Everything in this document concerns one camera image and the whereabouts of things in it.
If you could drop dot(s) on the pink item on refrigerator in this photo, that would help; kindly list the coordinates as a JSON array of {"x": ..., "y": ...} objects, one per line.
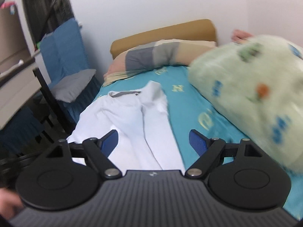
[{"x": 7, "y": 5}]

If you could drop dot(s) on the white table with dark legs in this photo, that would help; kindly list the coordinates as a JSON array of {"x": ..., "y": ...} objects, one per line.
[{"x": 14, "y": 92}]

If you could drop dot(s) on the checked pastel pillow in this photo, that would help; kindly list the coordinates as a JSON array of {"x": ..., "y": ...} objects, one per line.
[{"x": 146, "y": 56}]

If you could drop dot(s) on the chair with blue skirted cover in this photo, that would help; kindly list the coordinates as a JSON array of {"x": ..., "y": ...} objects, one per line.
[{"x": 21, "y": 127}]

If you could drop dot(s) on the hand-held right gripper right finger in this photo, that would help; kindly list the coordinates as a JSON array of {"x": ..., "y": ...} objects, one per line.
[{"x": 197, "y": 143}]

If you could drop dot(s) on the bed with teal sheet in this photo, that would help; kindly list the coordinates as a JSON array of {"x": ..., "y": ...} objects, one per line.
[{"x": 189, "y": 104}]

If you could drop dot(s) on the mustard padded headboard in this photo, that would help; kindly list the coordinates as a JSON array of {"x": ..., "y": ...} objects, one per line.
[{"x": 165, "y": 32}]

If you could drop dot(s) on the green printed fleece blanket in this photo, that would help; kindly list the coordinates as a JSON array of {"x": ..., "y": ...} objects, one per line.
[{"x": 236, "y": 80}]

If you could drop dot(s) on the champagne refrigerator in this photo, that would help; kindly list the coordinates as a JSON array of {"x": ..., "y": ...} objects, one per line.
[{"x": 11, "y": 35}]

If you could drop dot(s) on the green cup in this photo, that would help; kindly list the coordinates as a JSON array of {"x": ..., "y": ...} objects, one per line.
[{"x": 37, "y": 45}]

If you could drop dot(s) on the dark metal grille door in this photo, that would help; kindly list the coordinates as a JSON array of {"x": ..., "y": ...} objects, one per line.
[{"x": 47, "y": 4}]

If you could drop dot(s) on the grey seat cushion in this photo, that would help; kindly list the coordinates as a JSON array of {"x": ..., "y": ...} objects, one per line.
[{"x": 73, "y": 85}]

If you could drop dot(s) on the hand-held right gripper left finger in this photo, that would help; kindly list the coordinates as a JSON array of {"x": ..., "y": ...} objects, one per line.
[{"x": 111, "y": 141}]

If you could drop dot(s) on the white t-shirt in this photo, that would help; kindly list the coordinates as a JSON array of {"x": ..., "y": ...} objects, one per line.
[{"x": 132, "y": 123}]

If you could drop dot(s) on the person's left hand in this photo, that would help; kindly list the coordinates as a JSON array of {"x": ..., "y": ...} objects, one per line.
[{"x": 8, "y": 202}]

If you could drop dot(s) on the pink fluffy cloth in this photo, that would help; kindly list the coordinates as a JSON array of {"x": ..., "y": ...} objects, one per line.
[{"x": 240, "y": 36}]

